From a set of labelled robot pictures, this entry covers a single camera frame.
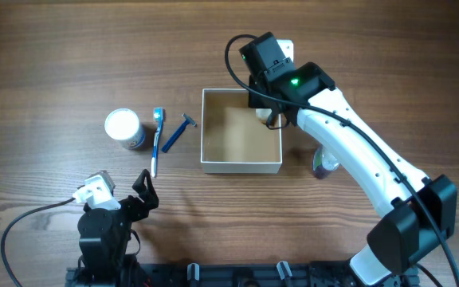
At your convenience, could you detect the white cotton swab tub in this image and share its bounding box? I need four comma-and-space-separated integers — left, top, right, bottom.
104, 108, 146, 150

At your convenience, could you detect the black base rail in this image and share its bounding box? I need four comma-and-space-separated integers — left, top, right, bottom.
65, 261, 420, 287

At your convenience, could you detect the blue white toothbrush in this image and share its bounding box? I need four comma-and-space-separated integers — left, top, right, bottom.
151, 107, 164, 177

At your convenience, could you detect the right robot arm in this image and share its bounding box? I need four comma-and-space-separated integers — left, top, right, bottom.
239, 32, 459, 286

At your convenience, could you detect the clear bottle white cap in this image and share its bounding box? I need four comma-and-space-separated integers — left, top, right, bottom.
312, 145, 340, 179

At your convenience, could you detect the white bamboo print tube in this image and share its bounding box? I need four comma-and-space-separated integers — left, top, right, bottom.
255, 108, 272, 123

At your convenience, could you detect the blue disposable razor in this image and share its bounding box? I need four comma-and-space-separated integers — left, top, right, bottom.
161, 113, 197, 153

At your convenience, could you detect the white open cardboard box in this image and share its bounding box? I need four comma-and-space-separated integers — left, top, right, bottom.
200, 88, 283, 174

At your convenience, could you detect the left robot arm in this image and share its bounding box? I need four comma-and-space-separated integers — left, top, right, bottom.
65, 169, 159, 286

